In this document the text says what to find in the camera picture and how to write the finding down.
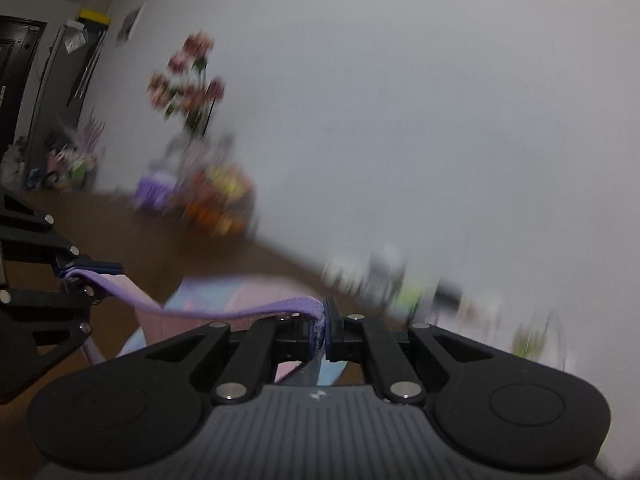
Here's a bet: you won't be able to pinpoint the clear container of oranges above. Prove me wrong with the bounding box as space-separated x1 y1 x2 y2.
184 194 257 237

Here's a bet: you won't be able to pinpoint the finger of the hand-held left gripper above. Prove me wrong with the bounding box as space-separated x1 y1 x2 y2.
0 280 104 311
0 187 124 278

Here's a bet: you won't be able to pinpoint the dark door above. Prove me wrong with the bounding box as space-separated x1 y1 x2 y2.
0 15 49 162

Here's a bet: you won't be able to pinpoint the pink blue mesh vest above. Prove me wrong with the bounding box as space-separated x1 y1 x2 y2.
62 269 351 387

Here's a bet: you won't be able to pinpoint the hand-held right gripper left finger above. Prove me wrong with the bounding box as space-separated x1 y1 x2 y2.
145 305 328 406

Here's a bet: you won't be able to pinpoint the small black box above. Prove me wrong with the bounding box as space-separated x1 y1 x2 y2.
434 282 463 307

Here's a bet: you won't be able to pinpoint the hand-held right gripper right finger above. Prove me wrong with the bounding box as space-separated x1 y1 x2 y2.
325 298 496 406

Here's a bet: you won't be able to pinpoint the wire rack with small items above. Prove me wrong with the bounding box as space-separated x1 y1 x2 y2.
44 109 109 194

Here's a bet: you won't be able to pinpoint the white robot speaker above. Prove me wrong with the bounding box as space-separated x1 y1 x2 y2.
369 246 407 292

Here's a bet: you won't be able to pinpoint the white plastic clips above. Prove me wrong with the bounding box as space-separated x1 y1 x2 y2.
321 255 362 293

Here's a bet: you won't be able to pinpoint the dried rose bouquet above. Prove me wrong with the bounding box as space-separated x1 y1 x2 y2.
146 31 227 137

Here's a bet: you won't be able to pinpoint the wall picture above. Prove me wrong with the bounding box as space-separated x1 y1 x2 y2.
116 4 147 47

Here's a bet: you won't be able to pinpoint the small green white boxes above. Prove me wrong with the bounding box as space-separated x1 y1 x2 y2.
394 284 435 317

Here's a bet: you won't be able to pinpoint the purple tissue box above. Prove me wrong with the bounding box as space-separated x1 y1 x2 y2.
134 169 177 212

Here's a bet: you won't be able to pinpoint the folded cream green-flowered cloth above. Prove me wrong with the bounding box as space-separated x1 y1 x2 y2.
509 312 568 363

